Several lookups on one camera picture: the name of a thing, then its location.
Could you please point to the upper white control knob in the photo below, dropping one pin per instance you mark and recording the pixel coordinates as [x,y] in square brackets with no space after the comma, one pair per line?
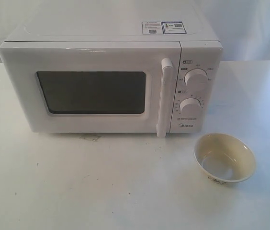
[196,79]

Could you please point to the lower white timer knob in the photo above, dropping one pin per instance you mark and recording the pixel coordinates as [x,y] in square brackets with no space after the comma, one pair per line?
[190,106]

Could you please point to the white Midea microwave oven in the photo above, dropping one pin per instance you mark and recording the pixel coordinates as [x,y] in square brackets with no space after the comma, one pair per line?
[135,21]

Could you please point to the cream ceramic bowl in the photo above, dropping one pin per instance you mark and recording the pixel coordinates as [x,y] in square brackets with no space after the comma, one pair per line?
[224,159]

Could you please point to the white microwave door with window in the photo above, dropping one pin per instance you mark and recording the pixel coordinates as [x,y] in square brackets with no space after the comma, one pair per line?
[94,87]

